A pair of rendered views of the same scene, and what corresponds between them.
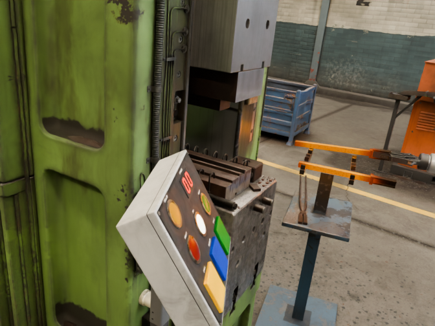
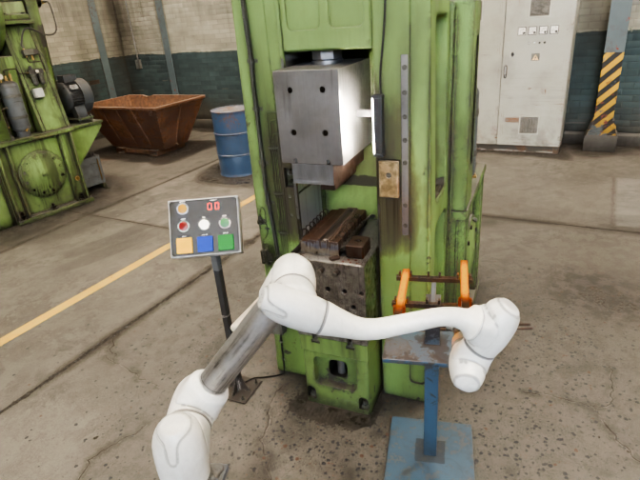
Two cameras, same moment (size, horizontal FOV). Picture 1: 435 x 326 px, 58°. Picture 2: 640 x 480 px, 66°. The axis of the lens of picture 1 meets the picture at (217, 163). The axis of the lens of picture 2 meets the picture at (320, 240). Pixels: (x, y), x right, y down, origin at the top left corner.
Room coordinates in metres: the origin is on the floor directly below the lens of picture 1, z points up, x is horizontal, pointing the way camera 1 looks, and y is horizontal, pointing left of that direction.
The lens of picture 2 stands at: (1.19, -2.23, 1.97)
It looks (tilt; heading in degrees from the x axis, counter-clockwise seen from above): 24 degrees down; 87
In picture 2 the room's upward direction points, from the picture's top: 5 degrees counter-clockwise
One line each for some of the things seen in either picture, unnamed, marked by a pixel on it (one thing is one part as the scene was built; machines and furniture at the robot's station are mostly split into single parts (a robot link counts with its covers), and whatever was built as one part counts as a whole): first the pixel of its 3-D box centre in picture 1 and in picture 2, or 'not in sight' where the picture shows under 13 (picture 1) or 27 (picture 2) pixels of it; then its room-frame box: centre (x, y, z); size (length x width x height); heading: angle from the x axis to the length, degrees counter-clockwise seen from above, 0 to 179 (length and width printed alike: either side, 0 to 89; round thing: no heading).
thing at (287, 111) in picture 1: (265, 105); not in sight; (5.50, -0.59, 0.36); 1.20 x 0.80 x 0.72; 62
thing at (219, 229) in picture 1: (221, 235); (226, 242); (0.86, -0.03, 1.01); 0.07 x 0.05 x 0.07; 177
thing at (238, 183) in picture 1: (190, 169); (334, 229); (1.40, 0.10, 0.96); 0.42 x 0.20 x 0.09; 62
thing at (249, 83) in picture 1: (197, 74); (330, 161); (1.40, 0.10, 1.32); 0.42 x 0.20 x 0.10; 62
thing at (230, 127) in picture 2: not in sight; (236, 140); (0.51, 4.74, 0.44); 0.59 x 0.59 x 0.88
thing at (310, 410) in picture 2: not in sight; (329, 406); (1.27, -0.12, 0.01); 0.58 x 0.39 x 0.01; 152
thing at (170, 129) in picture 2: not in sight; (146, 125); (-1.19, 6.70, 0.42); 1.89 x 1.20 x 0.85; 147
